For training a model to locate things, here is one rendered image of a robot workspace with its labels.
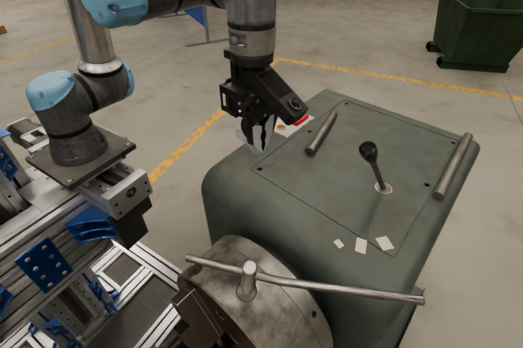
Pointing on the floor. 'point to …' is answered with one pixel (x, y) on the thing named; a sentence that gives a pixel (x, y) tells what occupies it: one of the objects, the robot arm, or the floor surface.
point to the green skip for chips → (477, 29)
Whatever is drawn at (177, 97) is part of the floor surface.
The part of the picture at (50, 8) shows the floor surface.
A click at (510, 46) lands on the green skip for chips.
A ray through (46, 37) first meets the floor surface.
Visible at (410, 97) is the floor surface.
